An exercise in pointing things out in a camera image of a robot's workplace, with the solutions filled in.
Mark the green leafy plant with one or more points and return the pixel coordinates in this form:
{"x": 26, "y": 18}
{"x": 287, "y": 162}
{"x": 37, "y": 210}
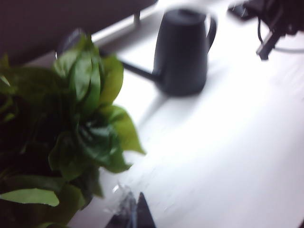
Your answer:
{"x": 83, "y": 142}

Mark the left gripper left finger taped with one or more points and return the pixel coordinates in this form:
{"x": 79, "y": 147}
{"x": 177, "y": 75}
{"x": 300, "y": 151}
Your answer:
{"x": 124, "y": 215}

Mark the dark grey watering can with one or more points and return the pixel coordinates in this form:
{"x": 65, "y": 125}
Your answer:
{"x": 180, "y": 59}

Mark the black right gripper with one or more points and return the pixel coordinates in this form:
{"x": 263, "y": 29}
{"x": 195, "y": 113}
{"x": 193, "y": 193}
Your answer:
{"x": 282, "y": 14}

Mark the metal partition foot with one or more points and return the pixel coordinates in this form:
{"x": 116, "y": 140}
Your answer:
{"x": 137, "y": 17}

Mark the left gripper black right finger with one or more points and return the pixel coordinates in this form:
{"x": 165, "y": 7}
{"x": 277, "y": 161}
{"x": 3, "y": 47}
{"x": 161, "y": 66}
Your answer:
{"x": 145, "y": 216}

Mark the dark monitor panel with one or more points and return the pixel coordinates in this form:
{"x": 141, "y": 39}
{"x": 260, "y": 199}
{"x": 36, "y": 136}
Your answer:
{"x": 59, "y": 14}

